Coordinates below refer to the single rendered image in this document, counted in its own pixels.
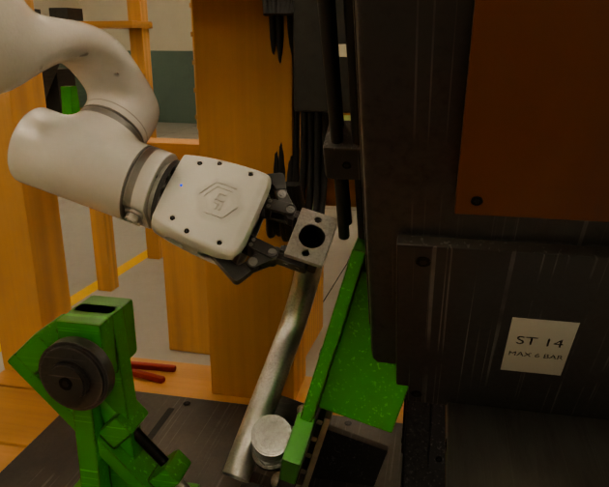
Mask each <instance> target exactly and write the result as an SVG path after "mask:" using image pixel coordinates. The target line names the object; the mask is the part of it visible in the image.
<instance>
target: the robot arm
mask: <svg viewBox="0 0 609 487"><path fill-rule="evenodd" d="M60 63H61V64H63V65H64V66H66V67H67V68H68V69H69V70H70V71H71V72H72V73H73V74H74V75H75V76H76V78H77V79H78V80H79V81H80V83H81V84H82V86H83V87H84V89H85V91H86V93H87V101H86V103H85V104H84V106H83V107H82V108H81V110H80V111H79V112H77V113H74V114H69V115H67V114H62V113H59V112H56V111H54V110H51V109H48V108H45V107H39V108H35V109H33V110H31V111H29V112H28V113H27V114H26V115H25V116H23V118H22V119H21V120H20V121H19V123H18V124H17V126H16V127H15V129H14V132H13V135H12V137H11V140H10V144H9V149H8V165H9V170H10V172H11V174H12V176H13V177H14V178H15V179H16V180H17V181H19V182H21V183H24V184H26V185H28V186H32V187H35V188H38V189H41V190H43V191H46V192H49V193H51V194H54V195H57V196H60V197H62V198H65V199H68V200H70V201H73V202H75V203H78V204H80V205H83V206H86V207H88V208H91V209H94V210H97V211H99V212H102V213H105V214H107V215H112V216H115V217H117V218H120V219H123V220H124V221H127V222H129V223H131V224H134V225H136V226H143V227H146V228H149V229H150V228H152V229H153V230H154V232H155V233H156V234H157V235H159V236H160V237H162V238H164V239H165V240H167V241H169V242H170V243H172V244H175V245H176V246H178V247H180V248H181V249H183V250H185V251H187V252H189V253H191V254H193V255H195V256H197V257H199V258H201V259H204V260H206V261H208V262H210V263H213V264H215V265H218V266H219V268H220V269H221V270H222V271H223V272H224V273H225V274H226V276H227V277H228V278H229V279H230V280H231V281H232V283H234V284H235V285H239V284H240V283H242V282H243V281H244V280H246V279H247V278H248V277H250V276H251V275H252V274H253V273H254V272H258V271H261V270H263V269H266V268H268V267H274V266H276V264H278V265H280V266H282V267H285V268H287V269H290V270H293V271H296V272H300V273H306V272H311V273H315V271H316V268H317V267H314V266H311V265H309V264H306V263H303V262H300V261H297V260H294V259H291V258H288V257H285V256H284V251H285V249H286V246H287V245H282V246H281V247H277V246H273V245H271V244H269V243H266V242H264V241H262V240H260V239H257V238H256V236H257V234H258V232H259V229H260V227H261V225H262V222H263V220H264V218H266V219H269V220H273V221H276V222H280V223H284V224H287V225H289V226H292V231H293V230H294V227H295V224H296V222H297V219H298V217H299V214H300V212H299V211H296V210H297V208H296V206H295V205H294V204H293V203H292V201H291V199H290V197H289V195H288V193H287V189H286V183H285V177H284V175H283V174H282V173H272V174H265V173H263V172H261V171H258V170H255V169H252V168H249V167H245V166H242V165H239V164H236V163H232V162H228V161H224V160H220V159H215V158H206V157H200V156H191V155H184V156H183V157H182V159H181V160H178V158H177V156H176V155H175V154H173V153H170V152H167V151H165V150H162V149H160V148H157V147H154V146H151V145H148V144H146V143H147V141H148V140H149V138H150V137H151V135H152V133H153V132H154V130H155V128H156V126H157V124H158V121H159V117H160V107H159V103H158V101H157V98H156V96H155V94H154V92H153V90H152V88H151V86H150V84H149V82H148V81H147V79H146V78H145V76H144V75H143V73H142V71H141V70H140V68H139V67H138V66H137V65H136V63H135V62H134V60H133V59H132V57H131V56H130V54H129V53H128V52H127V50H126V49H125V48H124V47H123V46H122V45H121V44H120V43H119V42H118V41H117V40H116V39H115V38H114V37H112V36H111V35H109V34H108V33H106V32H105V31H103V30H102V29H100V28H98V27H96V26H93V25H90V24H87V23H84V22H80V21H76V20H70V19H64V18H57V17H51V16H46V15H42V14H38V13H36V12H35V11H33V10H32V9H31V8H30V7H29V6H28V5H27V3H26V2H25V1H24V0H0V94H3V93H7V92H10V91H11V90H13V89H14V88H16V87H18V86H20V85H22V84H24V83H25V82H27V81H28V80H30V79H31V78H33V77H35V76H36V75H38V74H39V73H41V72H44V71H45V70H47V69H49V68H51V67H53V66H55V65H57V64H60ZM270 189H272V190H273V191H274V192H275V199H273V198H271V197H270V194H269V192H270ZM247 256H249V258H248V259H247Z"/></svg>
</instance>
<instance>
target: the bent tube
mask: <svg viewBox="0 0 609 487"><path fill-rule="evenodd" d="M316 219H320V220H321V222H320V223H317V222H315V220H316ZM336 228H337V218H335V217H332V216H329V215H323V214H320V213H317V212H314V211H312V210H309V209H306V208H302V209H301V212H300V214H299V217H298V219H297V222H296V224H295V227H294V230H293V232H292V235H291V237H290V240H289V242H288V245H287V246H286V249H285V251H284V256H285V257H288V258H291V259H294V260H297V261H300V262H303V263H306V264H309V265H311V266H314V267H317V268H316V271H315V273H311V272H306V273H300V272H296V271H295V272H294V277H293V281H292V285H291V289H290V292H289V296H288V299H287V303H286V305H285V308H284V311H283V314H282V317H281V320H280V323H279V326H278V329H277V332H276V334H275V339H274V341H273V344H272V347H271V349H270V352H269V353H268V356H267V358H266V361H265V364H264V366H263V369H262V371H261V374H260V376H259V379H258V381H257V384H256V387H255V389H254V392H253V393H252V396H251V398H250V401H249V404H248V406H247V409H246V413H245V415H244V418H243V421H242V423H241V426H240V428H239V431H238V433H237V436H236V439H235V441H234V443H233V445H232V448H231V450H230V453H229V456H228V458H227V461H226V463H225V466H224V468H223V471H222V473H224V474H225V475H227V476H229V477H232V478H234V479H237V480H239V481H243V482H245V483H249V481H250V478H251V475H252V472H253V470H254V467H255V462H254V460H253V458H252V443H251V430H252V427H253V425H254V423H255V422H256V421H257V420H258V419H259V418H260V417H262V416H264V415H273V414H274V413H275V411H276V406H277V403H278V401H279V398H280V395H281V393H282V391H283V388H284V385H285V383H286V380H287V377H288V374H289V372H290V369H291V366H292V364H293V361H294V358H295V355H296V354H297V351H298V348H299V345H300V343H301V340H302V337H303V334H304V331H305V326H306V323H307V320H308V317H309V314H310V311H311V307H312V305H313V302H314V298H315V295H316V292H317V288H318V284H319V280H320V277H321V272H322V269H323V265H324V262H325V260H326V257H327V254H328V251H329V249H330V246H331V243H332V240H333V238H334V233H335V230H336ZM303 253H305V254H307V255H308V256H303Z"/></svg>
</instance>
